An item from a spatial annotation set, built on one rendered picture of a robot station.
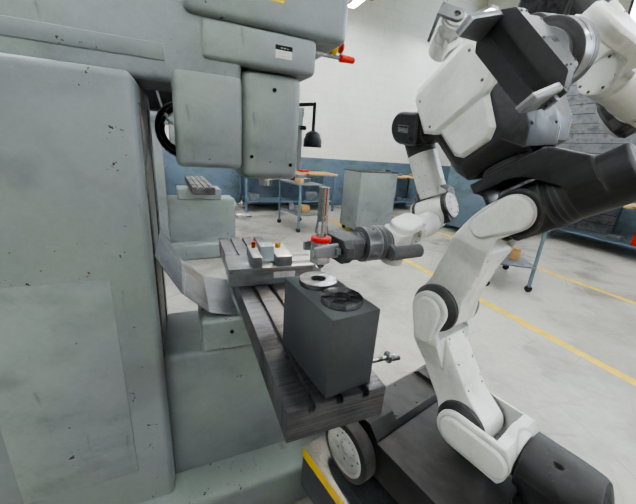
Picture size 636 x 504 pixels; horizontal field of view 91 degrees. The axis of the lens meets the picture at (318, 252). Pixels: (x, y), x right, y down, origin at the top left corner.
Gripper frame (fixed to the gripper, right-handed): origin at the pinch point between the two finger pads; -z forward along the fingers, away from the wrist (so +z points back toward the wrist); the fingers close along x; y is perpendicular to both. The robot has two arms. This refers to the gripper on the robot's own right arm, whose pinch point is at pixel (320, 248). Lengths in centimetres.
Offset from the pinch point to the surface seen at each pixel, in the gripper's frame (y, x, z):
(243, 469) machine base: 100, -30, -11
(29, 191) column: -8, -34, -58
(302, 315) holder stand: 14.0, 4.5, -5.9
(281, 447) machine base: 100, -32, 6
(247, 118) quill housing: -29, -42, -5
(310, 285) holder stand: 7.7, 2.9, -3.5
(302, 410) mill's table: 27.9, 16.5, -10.7
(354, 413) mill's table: 32.8, 17.6, 1.7
